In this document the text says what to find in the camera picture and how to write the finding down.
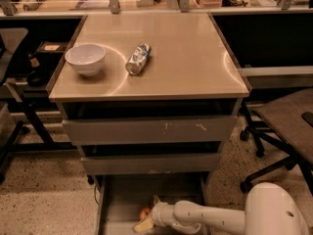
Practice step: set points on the crushed silver soda can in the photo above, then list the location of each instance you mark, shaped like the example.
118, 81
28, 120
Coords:
138, 59

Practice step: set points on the open bottom grey drawer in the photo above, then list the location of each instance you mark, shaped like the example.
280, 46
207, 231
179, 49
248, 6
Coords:
122, 197

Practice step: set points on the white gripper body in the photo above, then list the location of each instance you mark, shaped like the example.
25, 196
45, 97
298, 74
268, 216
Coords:
160, 213

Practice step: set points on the top grey drawer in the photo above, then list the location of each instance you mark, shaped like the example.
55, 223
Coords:
149, 130

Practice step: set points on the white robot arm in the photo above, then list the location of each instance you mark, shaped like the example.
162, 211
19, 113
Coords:
270, 210

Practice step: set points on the black office chair right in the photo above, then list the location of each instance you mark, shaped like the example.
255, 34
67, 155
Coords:
285, 123

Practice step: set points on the red apple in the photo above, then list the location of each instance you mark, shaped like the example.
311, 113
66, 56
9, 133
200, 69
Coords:
144, 212

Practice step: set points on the dark bottle on shelf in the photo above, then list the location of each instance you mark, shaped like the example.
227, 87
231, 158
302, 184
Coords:
39, 74

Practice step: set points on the grey drawer cabinet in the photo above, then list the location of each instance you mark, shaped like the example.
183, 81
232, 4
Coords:
189, 74

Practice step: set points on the white bowl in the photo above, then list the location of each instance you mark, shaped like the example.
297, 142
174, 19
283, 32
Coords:
86, 59

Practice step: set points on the middle grey drawer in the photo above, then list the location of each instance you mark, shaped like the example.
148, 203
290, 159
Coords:
151, 164

